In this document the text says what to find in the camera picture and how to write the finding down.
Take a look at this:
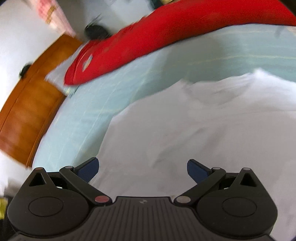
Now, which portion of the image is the teal plaid bed blanket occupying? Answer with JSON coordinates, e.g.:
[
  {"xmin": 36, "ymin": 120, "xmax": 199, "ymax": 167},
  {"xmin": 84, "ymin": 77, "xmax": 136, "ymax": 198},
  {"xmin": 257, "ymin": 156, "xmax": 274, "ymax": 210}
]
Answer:
[{"xmin": 33, "ymin": 24, "xmax": 295, "ymax": 172}]

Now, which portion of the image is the wooden headboard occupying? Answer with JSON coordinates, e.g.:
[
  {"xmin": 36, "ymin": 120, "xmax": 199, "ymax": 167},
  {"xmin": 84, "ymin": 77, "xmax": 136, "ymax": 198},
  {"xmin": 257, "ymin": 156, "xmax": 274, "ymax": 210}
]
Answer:
[{"xmin": 1, "ymin": 34, "xmax": 82, "ymax": 168}]

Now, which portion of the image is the white t-shirt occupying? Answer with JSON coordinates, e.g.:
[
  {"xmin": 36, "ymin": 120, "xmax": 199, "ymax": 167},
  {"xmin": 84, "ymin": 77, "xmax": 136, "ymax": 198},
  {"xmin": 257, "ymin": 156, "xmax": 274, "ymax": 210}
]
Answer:
[{"xmin": 91, "ymin": 70, "xmax": 295, "ymax": 240}]

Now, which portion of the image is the red quilt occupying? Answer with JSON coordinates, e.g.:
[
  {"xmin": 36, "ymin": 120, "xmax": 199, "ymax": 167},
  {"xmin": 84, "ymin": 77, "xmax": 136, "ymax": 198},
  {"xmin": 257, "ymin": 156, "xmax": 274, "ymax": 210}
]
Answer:
[{"xmin": 64, "ymin": 0, "xmax": 295, "ymax": 85}]

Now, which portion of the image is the black backpack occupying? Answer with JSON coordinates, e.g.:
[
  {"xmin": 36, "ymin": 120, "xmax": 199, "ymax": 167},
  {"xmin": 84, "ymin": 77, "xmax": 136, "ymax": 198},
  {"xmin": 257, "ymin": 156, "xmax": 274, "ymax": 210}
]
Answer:
[{"xmin": 84, "ymin": 24, "xmax": 111, "ymax": 40}]

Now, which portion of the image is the pink striped curtain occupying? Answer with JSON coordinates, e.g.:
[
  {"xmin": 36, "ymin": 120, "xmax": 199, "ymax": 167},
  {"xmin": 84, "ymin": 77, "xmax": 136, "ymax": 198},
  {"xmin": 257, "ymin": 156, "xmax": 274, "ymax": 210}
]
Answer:
[{"xmin": 29, "ymin": 0, "xmax": 76, "ymax": 37}]

